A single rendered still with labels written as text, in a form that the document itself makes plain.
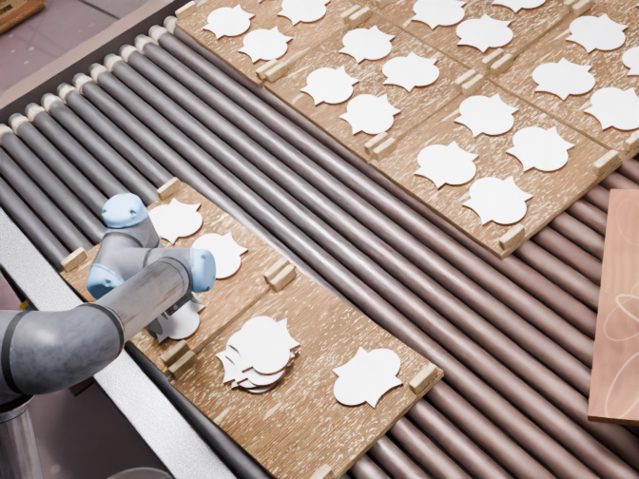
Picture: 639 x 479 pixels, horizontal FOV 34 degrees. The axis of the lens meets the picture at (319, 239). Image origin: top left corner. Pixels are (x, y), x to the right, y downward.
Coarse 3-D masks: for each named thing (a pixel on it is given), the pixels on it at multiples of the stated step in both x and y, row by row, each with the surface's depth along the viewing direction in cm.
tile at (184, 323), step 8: (184, 304) 216; (192, 304) 215; (200, 304) 215; (176, 312) 215; (184, 312) 214; (192, 312) 214; (200, 312) 214; (160, 320) 214; (168, 320) 214; (176, 320) 213; (184, 320) 213; (192, 320) 212; (200, 320) 213; (144, 328) 215; (168, 328) 212; (176, 328) 212; (184, 328) 212; (192, 328) 211; (160, 336) 211; (168, 336) 211; (176, 336) 211; (184, 336) 210; (160, 344) 211
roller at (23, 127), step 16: (16, 128) 273; (32, 128) 271; (32, 144) 267; (48, 144) 265; (48, 160) 261; (64, 160) 260; (64, 176) 256; (80, 176) 254; (80, 192) 251; (96, 192) 249; (96, 208) 246; (368, 464) 186
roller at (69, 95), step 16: (64, 96) 277; (80, 96) 276; (80, 112) 272; (96, 112) 269; (96, 128) 267; (112, 128) 263; (112, 144) 262; (128, 144) 258; (128, 160) 258; (144, 160) 253; (160, 176) 248; (416, 416) 191; (432, 416) 189; (432, 432) 188; (448, 432) 186; (448, 448) 185; (464, 448) 183; (464, 464) 183; (480, 464) 181; (496, 464) 181
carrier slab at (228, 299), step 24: (192, 192) 239; (216, 216) 232; (192, 240) 229; (240, 240) 226; (264, 264) 220; (216, 288) 218; (240, 288) 217; (264, 288) 215; (216, 312) 214; (240, 312) 213; (144, 336) 214; (192, 336) 211; (216, 336) 212
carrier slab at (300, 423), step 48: (288, 288) 214; (336, 336) 203; (384, 336) 201; (192, 384) 203; (288, 384) 198; (432, 384) 192; (240, 432) 194; (288, 432) 191; (336, 432) 189; (384, 432) 188
